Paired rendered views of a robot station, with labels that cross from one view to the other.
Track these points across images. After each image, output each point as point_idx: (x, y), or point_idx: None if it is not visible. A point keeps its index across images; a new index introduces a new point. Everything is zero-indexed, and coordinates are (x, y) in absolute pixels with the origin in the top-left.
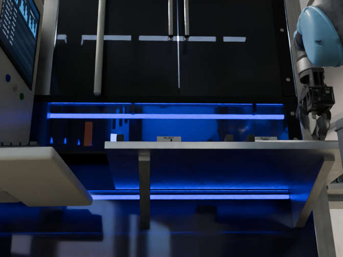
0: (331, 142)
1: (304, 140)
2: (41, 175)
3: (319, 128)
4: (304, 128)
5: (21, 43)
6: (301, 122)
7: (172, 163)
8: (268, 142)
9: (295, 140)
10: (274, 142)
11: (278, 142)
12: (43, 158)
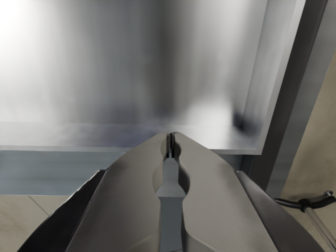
0: (166, 196)
1: (104, 151)
2: None
3: (188, 184)
4: (98, 177)
5: None
6: (60, 213)
7: None
8: (3, 194)
9: (67, 150)
10: (20, 194)
11: (30, 195)
12: None
